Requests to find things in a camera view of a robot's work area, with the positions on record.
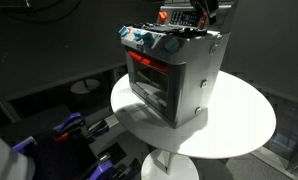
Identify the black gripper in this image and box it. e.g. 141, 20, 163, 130
190, 0, 221, 26

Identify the black stove keypad panel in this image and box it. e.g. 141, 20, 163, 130
170, 10, 200, 28

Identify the black stove burner grate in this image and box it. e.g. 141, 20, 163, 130
132, 22, 209, 39

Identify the large orange stove knob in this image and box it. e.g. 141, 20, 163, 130
157, 11, 169, 24

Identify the blue stove knob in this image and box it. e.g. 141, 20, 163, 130
133, 30, 144, 41
117, 25, 129, 37
142, 31, 156, 47
164, 36, 180, 54

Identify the grey toy stove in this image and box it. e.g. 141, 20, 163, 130
117, 4, 232, 130

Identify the grey oven door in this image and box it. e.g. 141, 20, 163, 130
125, 49, 187, 127

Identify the small grey round stand base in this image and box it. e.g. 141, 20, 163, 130
70, 78, 101, 95

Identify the dark storage cabinet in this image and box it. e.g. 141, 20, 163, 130
264, 93, 298, 172

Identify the dark blue clamp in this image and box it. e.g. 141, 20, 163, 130
88, 119, 110, 138

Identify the purple clamp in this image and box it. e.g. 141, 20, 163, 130
11, 135, 39, 155
54, 112, 84, 133
88, 159, 115, 180

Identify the orange clamp lever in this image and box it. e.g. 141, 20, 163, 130
53, 132, 70, 143

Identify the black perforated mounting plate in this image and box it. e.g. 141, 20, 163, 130
35, 131, 92, 180

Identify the orange oven door handle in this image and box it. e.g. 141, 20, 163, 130
127, 50, 172, 74

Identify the white round table pedestal base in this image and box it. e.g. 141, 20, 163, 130
140, 148, 200, 180

